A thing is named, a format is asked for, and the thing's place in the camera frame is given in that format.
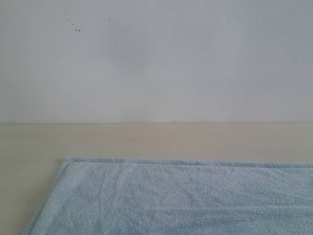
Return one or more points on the light blue terry towel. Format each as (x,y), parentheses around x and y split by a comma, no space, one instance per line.
(99,196)

